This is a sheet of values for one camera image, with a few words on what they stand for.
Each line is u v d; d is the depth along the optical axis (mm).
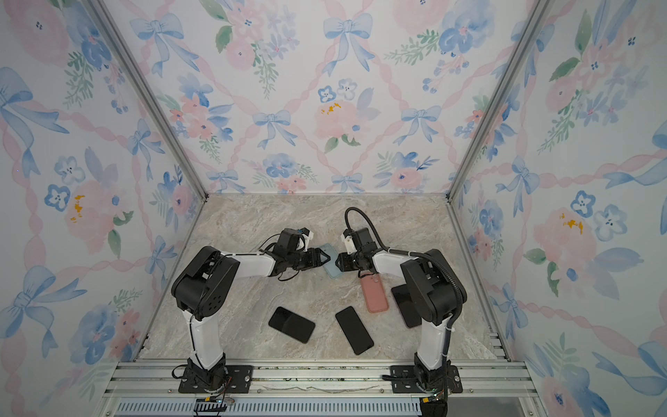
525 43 736
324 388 732
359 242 799
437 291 512
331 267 953
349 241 903
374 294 910
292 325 846
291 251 806
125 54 764
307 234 924
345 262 876
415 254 573
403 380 734
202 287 526
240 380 742
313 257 867
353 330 852
